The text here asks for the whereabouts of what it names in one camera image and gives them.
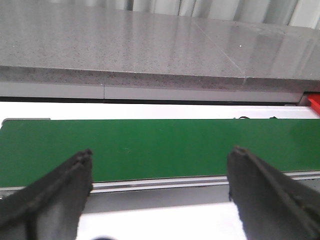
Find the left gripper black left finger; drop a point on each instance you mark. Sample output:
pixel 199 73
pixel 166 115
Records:
pixel 49 208

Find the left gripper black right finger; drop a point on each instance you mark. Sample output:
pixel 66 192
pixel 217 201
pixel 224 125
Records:
pixel 271 205

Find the green conveyor belt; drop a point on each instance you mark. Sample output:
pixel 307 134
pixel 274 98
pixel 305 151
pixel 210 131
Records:
pixel 137 149

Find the red plastic tray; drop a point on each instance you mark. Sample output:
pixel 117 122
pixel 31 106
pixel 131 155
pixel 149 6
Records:
pixel 314 100

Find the right grey stone slab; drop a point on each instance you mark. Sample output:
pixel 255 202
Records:
pixel 271 57

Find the grey stone slab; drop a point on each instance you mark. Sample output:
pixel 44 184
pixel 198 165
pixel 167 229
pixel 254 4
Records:
pixel 271 57
pixel 58 43

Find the left grey stone slab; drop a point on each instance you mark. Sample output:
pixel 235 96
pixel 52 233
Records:
pixel 58 43

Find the grey pleated curtain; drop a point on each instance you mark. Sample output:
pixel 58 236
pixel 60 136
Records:
pixel 298 13

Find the aluminium conveyor side rail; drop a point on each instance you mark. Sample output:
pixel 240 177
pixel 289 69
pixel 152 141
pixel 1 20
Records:
pixel 167 183

